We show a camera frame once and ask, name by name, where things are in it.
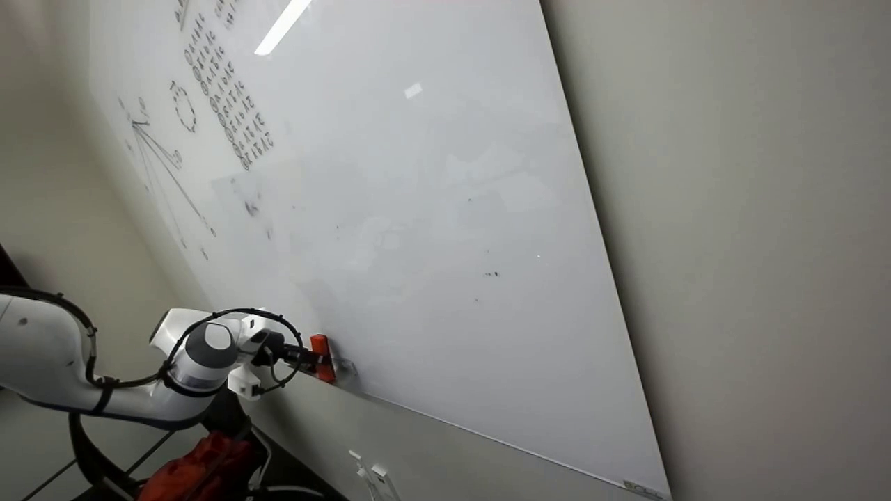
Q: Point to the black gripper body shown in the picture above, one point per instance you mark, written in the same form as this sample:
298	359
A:
270	348

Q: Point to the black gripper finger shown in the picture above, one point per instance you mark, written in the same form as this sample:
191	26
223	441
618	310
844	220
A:
298	353

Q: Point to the orange whiteboard eraser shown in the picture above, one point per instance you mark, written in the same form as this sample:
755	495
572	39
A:
324	362

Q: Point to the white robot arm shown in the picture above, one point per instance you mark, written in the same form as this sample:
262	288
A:
49	353

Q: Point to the red bag on floor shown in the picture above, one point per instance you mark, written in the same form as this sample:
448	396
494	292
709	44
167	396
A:
212	470

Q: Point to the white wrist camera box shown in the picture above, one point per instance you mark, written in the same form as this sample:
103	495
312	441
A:
252	378

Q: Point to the white wall power outlet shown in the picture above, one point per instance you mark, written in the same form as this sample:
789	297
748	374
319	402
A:
376	480

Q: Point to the large white wall whiteboard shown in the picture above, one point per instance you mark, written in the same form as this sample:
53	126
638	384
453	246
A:
398	176

